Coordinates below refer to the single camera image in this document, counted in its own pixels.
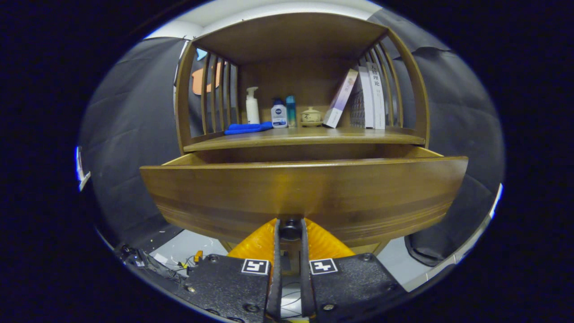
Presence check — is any wooden cabinet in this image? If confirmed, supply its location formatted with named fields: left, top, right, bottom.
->
left=174, top=13, right=430, bottom=257

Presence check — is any white and purple clutter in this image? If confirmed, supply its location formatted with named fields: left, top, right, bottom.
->
left=75, top=146, right=91, bottom=192

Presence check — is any white book with black title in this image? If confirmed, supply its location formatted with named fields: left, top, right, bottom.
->
left=366, top=62, right=387, bottom=130

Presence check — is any wooden countertop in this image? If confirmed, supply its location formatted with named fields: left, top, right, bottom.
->
left=184, top=126, right=426, bottom=152

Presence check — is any white bottle with blue cap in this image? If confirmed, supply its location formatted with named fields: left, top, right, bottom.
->
left=271, top=98, right=288, bottom=129

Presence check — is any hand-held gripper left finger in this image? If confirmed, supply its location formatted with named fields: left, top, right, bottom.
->
left=183, top=218, right=283, bottom=323

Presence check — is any white pump bottle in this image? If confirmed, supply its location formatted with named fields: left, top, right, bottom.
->
left=246, top=87, right=261, bottom=125

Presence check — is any dark patterned book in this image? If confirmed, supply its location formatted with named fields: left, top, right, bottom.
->
left=350, top=87, right=366, bottom=128

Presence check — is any blue folded cloth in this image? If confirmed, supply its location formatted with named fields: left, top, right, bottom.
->
left=224, top=121, right=273, bottom=135

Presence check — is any beige lidded teacup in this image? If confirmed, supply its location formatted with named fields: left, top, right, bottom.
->
left=300, top=107, right=323, bottom=127

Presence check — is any purple and white book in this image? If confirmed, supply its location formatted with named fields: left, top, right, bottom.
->
left=323, top=69, right=359, bottom=129

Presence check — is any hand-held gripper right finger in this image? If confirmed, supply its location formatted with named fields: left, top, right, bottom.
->
left=300, top=218, right=406, bottom=320

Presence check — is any wooden drawer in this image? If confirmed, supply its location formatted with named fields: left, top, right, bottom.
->
left=140, top=146, right=469, bottom=248

